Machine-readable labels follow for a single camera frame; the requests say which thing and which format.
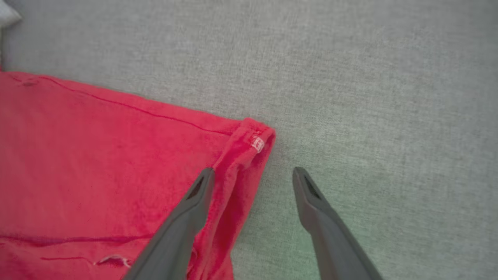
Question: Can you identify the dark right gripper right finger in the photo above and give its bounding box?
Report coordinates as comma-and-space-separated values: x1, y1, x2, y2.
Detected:
292, 166, 384, 280

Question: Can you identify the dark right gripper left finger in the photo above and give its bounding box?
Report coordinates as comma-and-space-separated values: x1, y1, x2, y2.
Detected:
122, 167, 216, 280

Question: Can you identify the red and white garment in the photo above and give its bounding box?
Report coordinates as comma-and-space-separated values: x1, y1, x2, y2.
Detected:
0, 71, 277, 280

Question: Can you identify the grey fabric sofa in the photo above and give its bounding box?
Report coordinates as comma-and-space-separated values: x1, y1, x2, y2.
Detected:
0, 0, 498, 280

